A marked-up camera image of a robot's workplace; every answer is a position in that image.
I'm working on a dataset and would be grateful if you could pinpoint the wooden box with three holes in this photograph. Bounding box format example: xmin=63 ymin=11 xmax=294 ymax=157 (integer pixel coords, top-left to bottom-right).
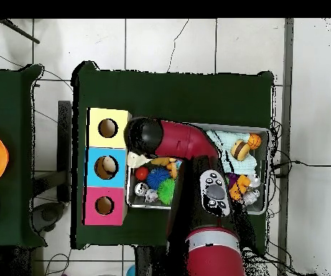
xmin=83 ymin=107 xmax=133 ymax=226

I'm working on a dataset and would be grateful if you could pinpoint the crumpled paper ball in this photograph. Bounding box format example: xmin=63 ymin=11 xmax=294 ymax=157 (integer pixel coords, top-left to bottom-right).
xmin=144 ymin=188 xmax=159 ymax=203

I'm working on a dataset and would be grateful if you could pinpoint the black power cable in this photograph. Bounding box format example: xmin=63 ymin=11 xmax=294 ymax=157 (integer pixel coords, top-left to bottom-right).
xmin=271 ymin=160 xmax=331 ymax=178

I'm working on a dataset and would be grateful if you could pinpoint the silver drink can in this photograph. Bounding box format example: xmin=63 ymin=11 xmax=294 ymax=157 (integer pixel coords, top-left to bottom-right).
xmin=134 ymin=181 xmax=149 ymax=196

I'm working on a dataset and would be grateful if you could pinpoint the toy hamburger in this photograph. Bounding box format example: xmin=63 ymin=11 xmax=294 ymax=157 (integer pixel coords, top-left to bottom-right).
xmin=230 ymin=139 xmax=251 ymax=162

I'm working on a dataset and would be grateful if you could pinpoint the red ball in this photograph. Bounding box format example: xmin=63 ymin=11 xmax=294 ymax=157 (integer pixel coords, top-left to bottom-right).
xmin=134 ymin=165 xmax=149 ymax=181

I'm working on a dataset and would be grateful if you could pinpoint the orange toy brick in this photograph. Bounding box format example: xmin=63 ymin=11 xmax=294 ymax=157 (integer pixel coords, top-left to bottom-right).
xmin=228 ymin=174 xmax=251 ymax=202

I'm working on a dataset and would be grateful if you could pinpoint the shallow mesh bin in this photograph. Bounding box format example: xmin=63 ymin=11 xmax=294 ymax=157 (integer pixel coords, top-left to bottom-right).
xmin=126 ymin=121 xmax=271 ymax=216

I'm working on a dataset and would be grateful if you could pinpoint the green spiky ball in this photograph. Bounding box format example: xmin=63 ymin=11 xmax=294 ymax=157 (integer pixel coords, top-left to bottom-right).
xmin=157 ymin=178 xmax=177 ymax=206

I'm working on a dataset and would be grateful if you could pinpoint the dark green table cloth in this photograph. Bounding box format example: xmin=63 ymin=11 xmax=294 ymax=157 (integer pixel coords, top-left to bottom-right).
xmin=0 ymin=63 xmax=47 ymax=249
xmin=70 ymin=60 xmax=275 ymax=250

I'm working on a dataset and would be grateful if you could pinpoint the cream yellow cloth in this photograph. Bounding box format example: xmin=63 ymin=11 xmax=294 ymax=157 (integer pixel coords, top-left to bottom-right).
xmin=126 ymin=151 xmax=154 ymax=169

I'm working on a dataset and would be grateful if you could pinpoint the blue spiky ball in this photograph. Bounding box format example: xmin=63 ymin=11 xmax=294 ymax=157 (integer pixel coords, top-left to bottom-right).
xmin=146 ymin=167 xmax=172 ymax=190

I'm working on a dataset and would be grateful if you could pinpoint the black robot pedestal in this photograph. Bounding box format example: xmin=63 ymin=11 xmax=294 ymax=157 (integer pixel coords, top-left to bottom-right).
xmin=134 ymin=245 xmax=189 ymax=276

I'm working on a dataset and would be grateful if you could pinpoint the small orange basketball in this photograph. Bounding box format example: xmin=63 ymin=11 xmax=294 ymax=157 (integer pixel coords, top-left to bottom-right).
xmin=247 ymin=132 xmax=263 ymax=150

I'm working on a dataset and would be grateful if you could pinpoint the mint green cloth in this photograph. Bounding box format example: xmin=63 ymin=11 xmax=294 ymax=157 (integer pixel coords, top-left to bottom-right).
xmin=205 ymin=129 xmax=258 ymax=176

